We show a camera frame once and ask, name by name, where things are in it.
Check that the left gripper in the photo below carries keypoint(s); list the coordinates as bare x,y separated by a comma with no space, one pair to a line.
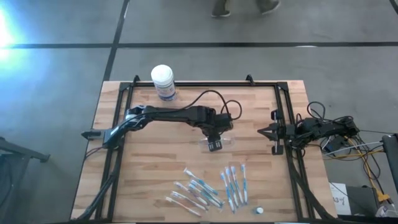
214,124

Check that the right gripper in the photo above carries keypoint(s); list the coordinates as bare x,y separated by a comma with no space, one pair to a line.
278,132

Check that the purple white toothbrush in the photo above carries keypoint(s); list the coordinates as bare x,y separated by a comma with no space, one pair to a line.
192,194
189,201

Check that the small white cap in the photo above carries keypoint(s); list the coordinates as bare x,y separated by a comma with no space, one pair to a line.
258,210

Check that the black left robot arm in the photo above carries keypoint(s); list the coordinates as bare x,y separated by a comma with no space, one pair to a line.
171,114

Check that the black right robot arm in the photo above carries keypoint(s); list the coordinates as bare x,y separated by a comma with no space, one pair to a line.
323,127

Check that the clear plastic organizer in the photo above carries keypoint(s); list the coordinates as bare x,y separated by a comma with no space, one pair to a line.
230,141

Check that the black table clamp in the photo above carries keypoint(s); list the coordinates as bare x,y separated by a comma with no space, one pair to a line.
136,78
249,78

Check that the blue grey power box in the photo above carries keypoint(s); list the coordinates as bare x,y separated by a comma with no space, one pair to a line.
335,144

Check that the orange wrapped toothbrush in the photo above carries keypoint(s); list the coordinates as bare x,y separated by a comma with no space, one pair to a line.
184,207

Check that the white wipes canister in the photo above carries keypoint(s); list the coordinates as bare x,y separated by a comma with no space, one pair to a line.
163,81

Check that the white paper sheet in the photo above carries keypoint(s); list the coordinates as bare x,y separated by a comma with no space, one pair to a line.
339,199

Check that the dark grey box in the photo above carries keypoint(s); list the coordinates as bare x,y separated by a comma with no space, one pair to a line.
362,200

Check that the black upright stand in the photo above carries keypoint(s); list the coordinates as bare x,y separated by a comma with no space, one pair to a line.
391,161

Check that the person's foot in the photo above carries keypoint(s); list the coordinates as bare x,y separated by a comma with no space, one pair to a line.
220,12
269,6

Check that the black metal cart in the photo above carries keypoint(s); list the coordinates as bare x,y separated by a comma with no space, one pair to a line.
31,153

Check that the black aluminium table frame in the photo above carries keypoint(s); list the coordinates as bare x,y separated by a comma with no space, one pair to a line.
202,84

